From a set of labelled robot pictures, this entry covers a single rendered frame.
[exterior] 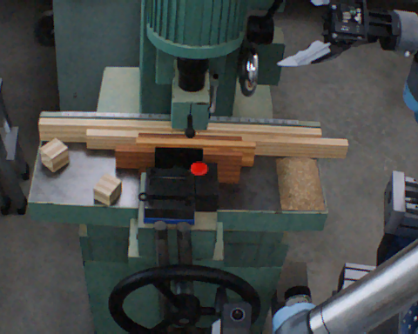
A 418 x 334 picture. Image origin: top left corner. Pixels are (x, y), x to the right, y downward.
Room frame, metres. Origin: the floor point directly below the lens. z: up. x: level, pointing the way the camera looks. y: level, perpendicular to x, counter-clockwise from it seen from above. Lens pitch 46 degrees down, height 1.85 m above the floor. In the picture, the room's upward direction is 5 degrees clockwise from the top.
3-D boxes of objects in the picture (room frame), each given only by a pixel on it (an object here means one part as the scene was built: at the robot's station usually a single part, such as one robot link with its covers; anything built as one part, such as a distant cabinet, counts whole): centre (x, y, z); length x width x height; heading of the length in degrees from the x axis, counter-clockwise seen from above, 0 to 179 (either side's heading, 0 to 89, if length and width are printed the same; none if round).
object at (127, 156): (0.91, 0.06, 0.92); 0.23 x 0.02 x 0.05; 95
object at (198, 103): (0.99, 0.03, 1.03); 0.14 x 0.07 x 0.09; 5
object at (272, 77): (1.16, -0.11, 1.02); 0.09 x 0.07 x 0.12; 95
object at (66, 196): (0.86, 0.04, 0.87); 0.61 x 0.30 x 0.06; 95
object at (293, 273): (0.85, -0.24, 0.58); 0.12 x 0.08 x 0.08; 5
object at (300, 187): (0.90, -0.20, 0.92); 0.14 x 0.09 x 0.04; 5
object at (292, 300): (0.78, -0.24, 0.65); 0.06 x 0.04 x 0.08; 95
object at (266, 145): (0.97, -0.03, 0.92); 0.55 x 0.02 x 0.04; 95
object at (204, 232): (0.77, 0.04, 0.92); 0.15 x 0.13 x 0.09; 95
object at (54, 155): (0.89, 0.30, 0.92); 0.05 x 0.04 x 0.04; 142
